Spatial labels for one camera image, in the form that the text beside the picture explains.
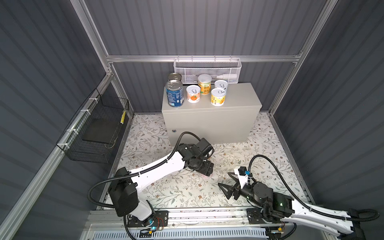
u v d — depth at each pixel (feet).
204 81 2.58
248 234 2.32
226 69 3.24
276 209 1.84
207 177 2.20
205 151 1.99
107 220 2.43
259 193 1.80
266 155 3.16
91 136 2.28
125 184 1.53
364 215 1.65
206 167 2.19
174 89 2.31
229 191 2.09
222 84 2.58
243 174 2.03
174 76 2.47
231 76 2.86
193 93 2.43
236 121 4.35
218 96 2.38
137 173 1.42
